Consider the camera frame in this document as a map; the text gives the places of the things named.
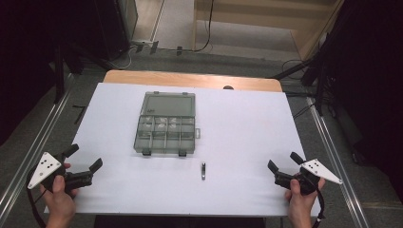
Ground black floor strip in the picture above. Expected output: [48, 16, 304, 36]
[71, 104, 87, 125]

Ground black tripod stand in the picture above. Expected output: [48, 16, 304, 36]
[266, 31, 336, 117]

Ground black hanging cable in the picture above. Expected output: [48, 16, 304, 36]
[193, 0, 215, 53]

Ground black cabinet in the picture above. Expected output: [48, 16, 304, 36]
[93, 0, 139, 61]

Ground clear grey compartment box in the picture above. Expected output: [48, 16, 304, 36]
[133, 90, 202, 158]

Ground metal floor rail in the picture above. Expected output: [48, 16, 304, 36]
[305, 96, 371, 228]
[0, 73, 74, 219]

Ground white power strip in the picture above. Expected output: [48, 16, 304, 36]
[130, 40, 154, 49]

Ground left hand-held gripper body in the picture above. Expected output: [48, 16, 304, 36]
[27, 151, 95, 193]

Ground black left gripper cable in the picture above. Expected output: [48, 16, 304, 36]
[26, 167, 48, 228]

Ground person's right hand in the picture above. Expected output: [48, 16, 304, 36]
[284, 177, 327, 220]

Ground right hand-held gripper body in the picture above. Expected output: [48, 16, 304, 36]
[274, 158, 344, 196]

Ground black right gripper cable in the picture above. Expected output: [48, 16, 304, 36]
[312, 189, 327, 228]

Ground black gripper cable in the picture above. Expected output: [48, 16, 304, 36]
[312, 189, 327, 228]
[26, 167, 48, 228]

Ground person's left hand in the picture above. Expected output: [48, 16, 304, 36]
[39, 162, 79, 220]

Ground beige wooden shelf unit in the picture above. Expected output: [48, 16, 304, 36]
[191, 0, 346, 61]

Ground black floor cable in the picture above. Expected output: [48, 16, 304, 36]
[280, 58, 306, 81]

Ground small clear bags of parts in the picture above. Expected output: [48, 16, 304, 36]
[139, 116, 182, 138]

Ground white floor cable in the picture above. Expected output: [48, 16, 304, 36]
[108, 47, 137, 70]

